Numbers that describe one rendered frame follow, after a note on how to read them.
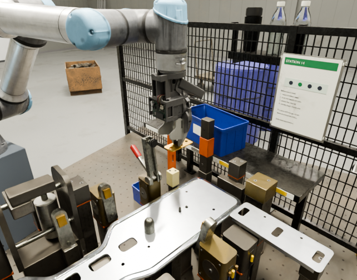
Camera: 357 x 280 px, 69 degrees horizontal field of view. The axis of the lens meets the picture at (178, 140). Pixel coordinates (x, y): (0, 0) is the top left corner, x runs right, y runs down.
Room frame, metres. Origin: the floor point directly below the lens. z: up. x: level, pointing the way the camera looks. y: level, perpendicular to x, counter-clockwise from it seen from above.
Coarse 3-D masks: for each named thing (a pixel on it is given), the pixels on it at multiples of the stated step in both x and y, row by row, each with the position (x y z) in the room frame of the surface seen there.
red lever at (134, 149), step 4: (132, 144) 0.87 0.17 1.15; (132, 148) 0.85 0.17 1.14; (136, 148) 0.85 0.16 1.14; (136, 152) 0.84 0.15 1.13; (136, 156) 0.83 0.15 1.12; (140, 156) 0.83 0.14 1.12; (140, 160) 0.82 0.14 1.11; (144, 160) 0.82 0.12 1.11; (144, 164) 0.81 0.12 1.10; (144, 168) 0.80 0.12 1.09; (152, 172) 0.79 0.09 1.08; (152, 176) 0.77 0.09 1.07
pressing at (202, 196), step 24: (168, 192) 0.77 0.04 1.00; (192, 192) 0.77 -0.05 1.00; (216, 192) 0.77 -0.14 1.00; (144, 216) 0.65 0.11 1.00; (168, 216) 0.65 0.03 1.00; (192, 216) 0.65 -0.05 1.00; (216, 216) 0.65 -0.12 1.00; (120, 240) 0.55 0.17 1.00; (144, 240) 0.55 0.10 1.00; (168, 240) 0.55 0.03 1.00; (192, 240) 0.55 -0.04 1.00; (72, 264) 0.47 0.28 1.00; (120, 264) 0.47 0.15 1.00; (144, 264) 0.47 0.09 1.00
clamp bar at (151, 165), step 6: (144, 138) 0.79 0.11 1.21; (150, 138) 0.80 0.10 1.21; (144, 144) 0.78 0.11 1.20; (150, 144) 0.76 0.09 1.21; (156, 144) 0.77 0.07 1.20; (144, 150) 0.78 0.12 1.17; (150, 150) 0.79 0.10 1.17; (144, 156) 0.78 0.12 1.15; (150, 156) 0.79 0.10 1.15; (150, 162) 0.78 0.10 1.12; (156, 162) 0.79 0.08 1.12; (150, 168) 0.77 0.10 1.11; (156, 168) 0.78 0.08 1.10; (150, 174) 0.76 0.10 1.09; (156, 174) 0.78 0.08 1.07
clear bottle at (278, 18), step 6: (282, 6) 1.17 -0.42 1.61; (276, 12) 1.17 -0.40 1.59; (282, 12) 1.17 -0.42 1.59; (276, 18) 1.16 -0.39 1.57; (282, 18) 1.16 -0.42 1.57; (276, 24) 1.16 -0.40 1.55; (282, 24) 1.15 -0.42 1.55; (270, 36) 1.17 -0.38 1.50; (276, 36) 1.15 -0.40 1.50; (282, 36) 1.16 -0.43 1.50; (276, 42) 1.15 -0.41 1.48; (282, 42) 1.16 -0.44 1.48; (270, 48) 1.16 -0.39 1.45; (276, 48) 1.15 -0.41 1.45
